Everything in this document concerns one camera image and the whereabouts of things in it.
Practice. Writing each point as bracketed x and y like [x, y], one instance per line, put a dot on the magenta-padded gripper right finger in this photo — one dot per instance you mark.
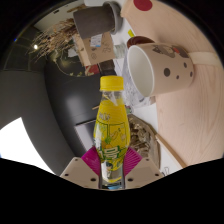
[136, 165]

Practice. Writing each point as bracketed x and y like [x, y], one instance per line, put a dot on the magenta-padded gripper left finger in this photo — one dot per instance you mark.
[87, 165]

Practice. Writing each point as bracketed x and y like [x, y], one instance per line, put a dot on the yellow drink bottle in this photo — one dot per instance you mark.
[111, 133]

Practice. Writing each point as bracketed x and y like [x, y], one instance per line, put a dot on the white ceiling light strip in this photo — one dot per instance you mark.
[20, 143]

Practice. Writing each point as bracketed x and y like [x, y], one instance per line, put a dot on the beige table mat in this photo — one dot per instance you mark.
[193, 116]

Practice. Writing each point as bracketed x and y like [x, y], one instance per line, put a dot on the red box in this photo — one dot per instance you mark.
[92, 69]

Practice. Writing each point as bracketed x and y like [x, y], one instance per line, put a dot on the small white jar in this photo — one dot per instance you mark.
[120, 50]

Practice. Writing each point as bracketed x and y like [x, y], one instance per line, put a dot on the open cardboard box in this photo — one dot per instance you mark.
[96, 48]

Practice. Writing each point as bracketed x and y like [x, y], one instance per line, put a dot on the round ceiling spotlight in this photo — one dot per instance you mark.
[35, 47]

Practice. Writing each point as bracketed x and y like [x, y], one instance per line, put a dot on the yellow marker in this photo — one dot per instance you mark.
[131, 33]

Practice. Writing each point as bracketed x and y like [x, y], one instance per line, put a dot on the grey plant saucer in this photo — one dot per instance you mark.
[116, 15]

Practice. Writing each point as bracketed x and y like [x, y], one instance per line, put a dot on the flat round red coaster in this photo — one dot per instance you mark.
[143, 4]

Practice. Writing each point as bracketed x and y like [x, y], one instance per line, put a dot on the dark wall screen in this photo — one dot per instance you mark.
[85, 133]

